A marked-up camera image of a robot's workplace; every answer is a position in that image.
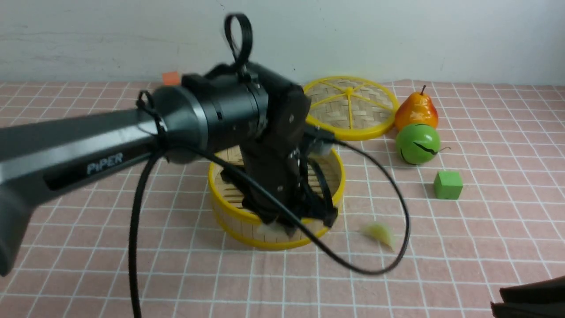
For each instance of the pink checked tablecloth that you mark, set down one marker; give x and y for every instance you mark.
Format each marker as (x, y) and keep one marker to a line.
(507, 227)

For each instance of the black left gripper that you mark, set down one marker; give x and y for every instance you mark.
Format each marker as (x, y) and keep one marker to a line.
(295, 180)

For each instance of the woven steamer lid yellow rim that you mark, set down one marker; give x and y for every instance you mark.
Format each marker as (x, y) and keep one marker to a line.
(354, 109)

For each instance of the orange yellow toy pear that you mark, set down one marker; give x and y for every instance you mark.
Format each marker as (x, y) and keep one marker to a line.
(417, 108)

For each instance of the green foam cube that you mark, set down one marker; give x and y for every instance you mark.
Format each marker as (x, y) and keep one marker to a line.
(448, 185)

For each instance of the orange foam cube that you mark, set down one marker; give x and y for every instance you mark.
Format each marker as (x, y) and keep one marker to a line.
(171, 78)

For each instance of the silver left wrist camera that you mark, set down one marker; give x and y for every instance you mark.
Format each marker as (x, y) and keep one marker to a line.
(317, 141)

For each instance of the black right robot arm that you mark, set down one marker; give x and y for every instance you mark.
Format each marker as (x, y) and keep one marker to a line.
(543, 299)

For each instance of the pale green dumpling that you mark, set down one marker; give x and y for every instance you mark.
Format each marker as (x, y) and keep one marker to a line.
(381, 233)

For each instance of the green toy apple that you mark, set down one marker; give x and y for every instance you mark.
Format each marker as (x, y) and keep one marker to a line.
(418, 143)

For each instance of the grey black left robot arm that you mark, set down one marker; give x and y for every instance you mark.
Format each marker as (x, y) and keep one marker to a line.
(250, 107)

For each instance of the bamboo steamer tray yellow rim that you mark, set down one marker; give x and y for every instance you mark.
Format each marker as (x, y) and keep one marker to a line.
(246, 227)

